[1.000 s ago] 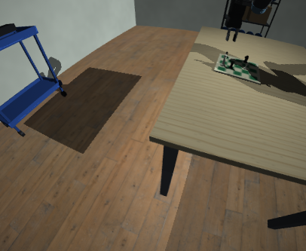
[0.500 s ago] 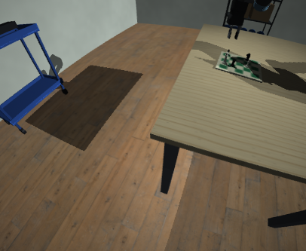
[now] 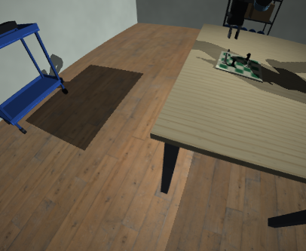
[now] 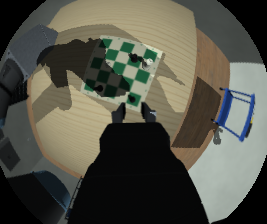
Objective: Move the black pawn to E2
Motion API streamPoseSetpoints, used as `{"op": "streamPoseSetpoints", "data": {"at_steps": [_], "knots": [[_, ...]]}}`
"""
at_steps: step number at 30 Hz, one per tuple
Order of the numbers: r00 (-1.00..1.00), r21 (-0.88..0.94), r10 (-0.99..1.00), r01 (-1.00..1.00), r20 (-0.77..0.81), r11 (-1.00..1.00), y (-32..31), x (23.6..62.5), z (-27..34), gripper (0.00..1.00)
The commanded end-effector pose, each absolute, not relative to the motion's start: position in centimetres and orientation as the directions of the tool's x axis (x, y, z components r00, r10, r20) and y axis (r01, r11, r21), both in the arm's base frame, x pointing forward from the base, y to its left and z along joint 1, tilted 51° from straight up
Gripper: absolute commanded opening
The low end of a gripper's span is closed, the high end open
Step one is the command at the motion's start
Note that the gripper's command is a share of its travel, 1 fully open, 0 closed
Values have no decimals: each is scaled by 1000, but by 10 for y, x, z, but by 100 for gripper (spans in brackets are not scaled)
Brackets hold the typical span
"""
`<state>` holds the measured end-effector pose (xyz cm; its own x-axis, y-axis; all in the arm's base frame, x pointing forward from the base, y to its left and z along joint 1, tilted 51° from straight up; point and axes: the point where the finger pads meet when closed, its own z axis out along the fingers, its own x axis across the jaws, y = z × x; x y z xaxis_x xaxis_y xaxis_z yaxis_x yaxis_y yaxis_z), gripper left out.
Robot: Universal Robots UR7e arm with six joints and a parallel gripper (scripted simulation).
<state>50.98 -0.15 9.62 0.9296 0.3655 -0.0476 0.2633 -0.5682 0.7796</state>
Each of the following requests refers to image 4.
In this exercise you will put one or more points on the white chess pawn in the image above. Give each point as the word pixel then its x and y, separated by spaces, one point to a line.
pixel 107 64

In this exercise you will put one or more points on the green and white chessboard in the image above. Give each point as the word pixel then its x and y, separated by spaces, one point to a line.
pixel 123 79

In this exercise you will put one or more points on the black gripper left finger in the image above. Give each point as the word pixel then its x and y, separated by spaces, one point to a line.
pixel 119 114

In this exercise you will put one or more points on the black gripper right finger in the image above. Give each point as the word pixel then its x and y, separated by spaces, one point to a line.
pixel 148 114

